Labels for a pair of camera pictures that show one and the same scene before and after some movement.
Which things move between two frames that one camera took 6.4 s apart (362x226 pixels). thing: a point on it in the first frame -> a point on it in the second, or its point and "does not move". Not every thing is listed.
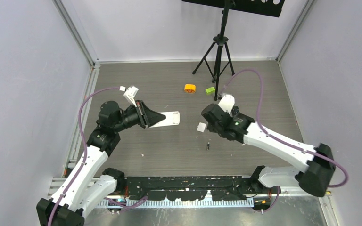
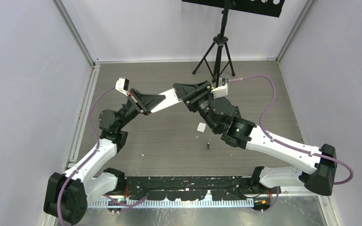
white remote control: [172, 118] -> [171, 98]
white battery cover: [201, 127] does not move
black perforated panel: [273, 8] does not move
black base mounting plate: [191, 188] does not move
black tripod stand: [217, 59] does not move
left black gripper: [147, 117] -> [143, 103]
